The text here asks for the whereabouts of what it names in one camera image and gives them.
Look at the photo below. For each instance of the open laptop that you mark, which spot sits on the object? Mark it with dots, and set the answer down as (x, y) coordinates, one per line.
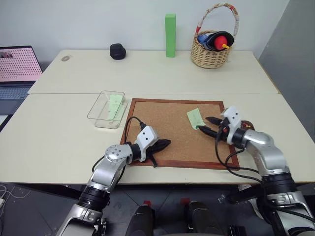
(17, 66)

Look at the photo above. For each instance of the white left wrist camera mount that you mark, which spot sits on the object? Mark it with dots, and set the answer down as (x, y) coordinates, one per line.
(147, 135)

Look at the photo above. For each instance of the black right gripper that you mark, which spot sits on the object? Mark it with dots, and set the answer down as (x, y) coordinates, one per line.
(220, 130)

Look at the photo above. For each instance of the clear plastic box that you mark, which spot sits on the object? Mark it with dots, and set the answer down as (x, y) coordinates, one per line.
(108, 110)

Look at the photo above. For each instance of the green paper note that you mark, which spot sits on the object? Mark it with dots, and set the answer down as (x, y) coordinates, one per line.
(113, 105)
(194, 118)

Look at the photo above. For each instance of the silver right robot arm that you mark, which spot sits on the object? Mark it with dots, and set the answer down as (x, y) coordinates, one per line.
(268, 157)

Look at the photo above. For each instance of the black round object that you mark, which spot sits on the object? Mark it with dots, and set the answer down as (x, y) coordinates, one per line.
(117, 51)

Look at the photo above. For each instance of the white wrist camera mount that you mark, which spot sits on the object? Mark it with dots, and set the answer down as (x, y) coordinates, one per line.
(147, 135)
(232, 117)

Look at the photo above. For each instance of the wood-framed cork board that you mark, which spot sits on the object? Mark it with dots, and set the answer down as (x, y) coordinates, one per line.
(177, 132)

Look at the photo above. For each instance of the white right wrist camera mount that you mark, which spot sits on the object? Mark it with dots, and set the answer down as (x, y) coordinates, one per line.
(232, 117)

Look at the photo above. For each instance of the tall green block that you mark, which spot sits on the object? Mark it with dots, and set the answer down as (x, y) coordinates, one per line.
(170, 37)

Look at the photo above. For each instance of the blue item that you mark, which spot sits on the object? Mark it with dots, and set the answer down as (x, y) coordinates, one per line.
(203, 38)

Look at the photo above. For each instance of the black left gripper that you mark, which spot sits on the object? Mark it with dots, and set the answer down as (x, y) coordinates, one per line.
(152, 150)

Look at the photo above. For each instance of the small brown tray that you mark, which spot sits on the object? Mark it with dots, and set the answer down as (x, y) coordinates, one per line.
(250, 126)

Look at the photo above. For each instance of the red toy with yellow tip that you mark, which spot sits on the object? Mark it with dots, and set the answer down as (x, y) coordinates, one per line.
(219, 42)

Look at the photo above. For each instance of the dark rounded shape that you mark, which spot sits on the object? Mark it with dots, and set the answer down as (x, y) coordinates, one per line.
(140, 218)
(200, 218)

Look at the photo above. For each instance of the black bowl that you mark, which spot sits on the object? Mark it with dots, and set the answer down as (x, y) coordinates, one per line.
(225, 35)

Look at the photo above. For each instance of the woven wicker basket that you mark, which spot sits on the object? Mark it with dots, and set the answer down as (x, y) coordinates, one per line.
(209, 57)

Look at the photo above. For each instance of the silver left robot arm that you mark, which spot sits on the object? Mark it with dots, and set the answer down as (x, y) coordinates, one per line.
(106, 169)

